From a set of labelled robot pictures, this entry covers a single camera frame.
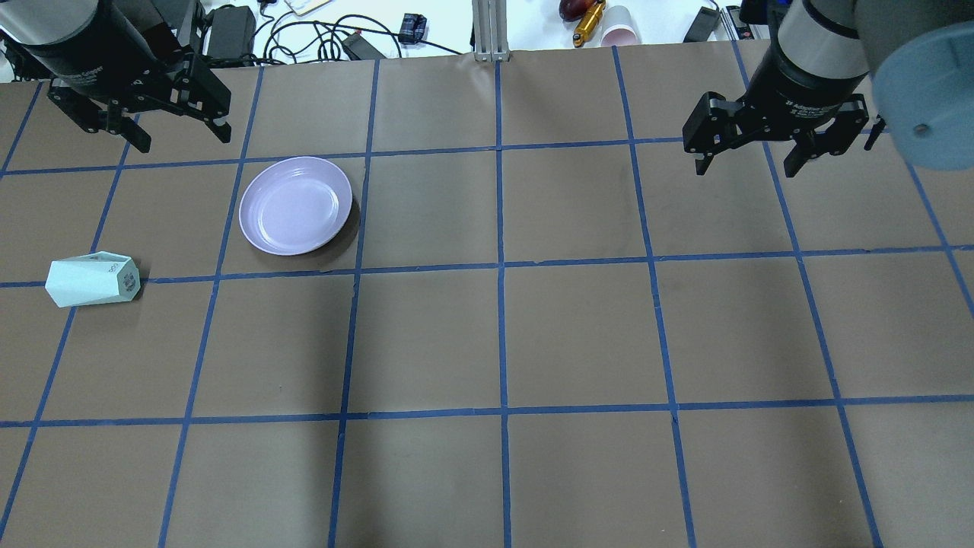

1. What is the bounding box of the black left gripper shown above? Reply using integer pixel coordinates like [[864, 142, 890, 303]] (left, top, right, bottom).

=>
[[23, 20, 232, 153]]

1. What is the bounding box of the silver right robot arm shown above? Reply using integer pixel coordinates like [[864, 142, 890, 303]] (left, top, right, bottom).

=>
[[682, 1, 973, 177]]

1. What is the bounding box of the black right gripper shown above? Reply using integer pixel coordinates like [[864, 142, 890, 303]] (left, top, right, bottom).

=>
[[683, 46, 867, 178]]

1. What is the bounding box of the pink plastic cup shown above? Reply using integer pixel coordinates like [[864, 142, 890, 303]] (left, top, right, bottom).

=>
[[599, 5, 642, 46]]

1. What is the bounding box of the lilac round plate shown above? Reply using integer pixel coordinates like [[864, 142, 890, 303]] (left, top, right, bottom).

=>
[[237, 156, 354, 256]]

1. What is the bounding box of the mint green faceted cup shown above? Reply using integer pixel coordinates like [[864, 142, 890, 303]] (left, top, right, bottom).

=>
[[44, 252, 142, 307]]

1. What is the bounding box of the black power adapter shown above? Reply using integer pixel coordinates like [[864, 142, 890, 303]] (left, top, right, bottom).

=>
[[205, 5, 256, 67]]

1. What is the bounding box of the red and gold toy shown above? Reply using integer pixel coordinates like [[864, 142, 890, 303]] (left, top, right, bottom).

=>
[[558, 0, 606, 48]]

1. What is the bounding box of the aluminium frame post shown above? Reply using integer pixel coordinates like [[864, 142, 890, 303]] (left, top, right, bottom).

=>
[[472, 0, 511, 62]]

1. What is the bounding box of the small blue black device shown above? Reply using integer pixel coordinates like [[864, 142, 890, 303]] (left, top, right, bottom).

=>
[[397, 13, 428, 46]]

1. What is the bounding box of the brown paper table mat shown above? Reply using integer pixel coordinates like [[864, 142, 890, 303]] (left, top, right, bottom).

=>
[[2, 42, 972, 547]]

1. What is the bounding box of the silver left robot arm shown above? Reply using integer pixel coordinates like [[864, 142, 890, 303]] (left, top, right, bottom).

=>
[[1, 1, 232, 153]]

